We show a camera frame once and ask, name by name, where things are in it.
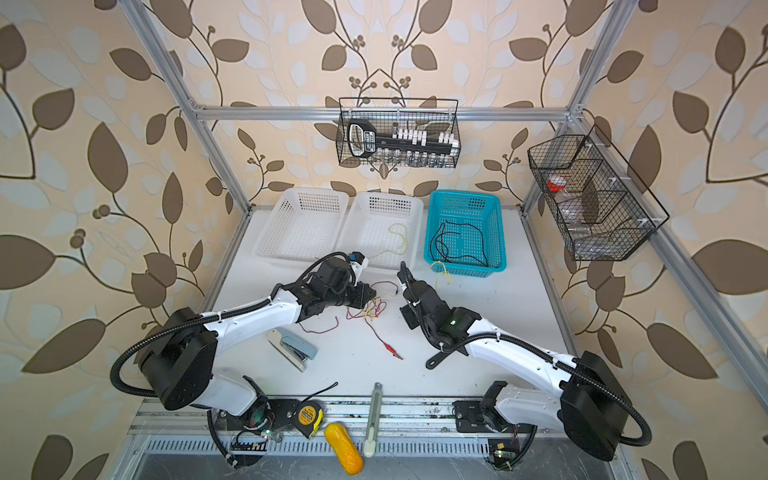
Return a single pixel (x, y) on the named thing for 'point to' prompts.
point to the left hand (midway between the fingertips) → (377, 290)
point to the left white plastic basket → (306, 225)
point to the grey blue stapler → (293, 349)
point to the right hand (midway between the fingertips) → (412, 299)
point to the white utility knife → (370, 441)
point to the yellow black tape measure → (308, 416)
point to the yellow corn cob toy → (348, 456)
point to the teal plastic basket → (465, 233)
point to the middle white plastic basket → (385, 227)
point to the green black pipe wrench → (447, 347)
